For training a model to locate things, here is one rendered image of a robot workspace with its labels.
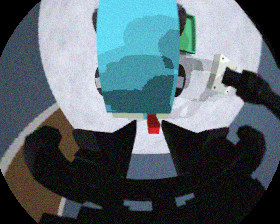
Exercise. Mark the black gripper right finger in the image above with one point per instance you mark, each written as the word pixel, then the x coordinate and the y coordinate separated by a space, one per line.
pixel 186 146

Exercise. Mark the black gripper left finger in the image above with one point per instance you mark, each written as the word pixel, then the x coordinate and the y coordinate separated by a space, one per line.
pixel 118 144

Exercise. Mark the green tray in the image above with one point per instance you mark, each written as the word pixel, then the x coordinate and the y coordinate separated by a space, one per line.
pixel 194 33
pixel 186 37

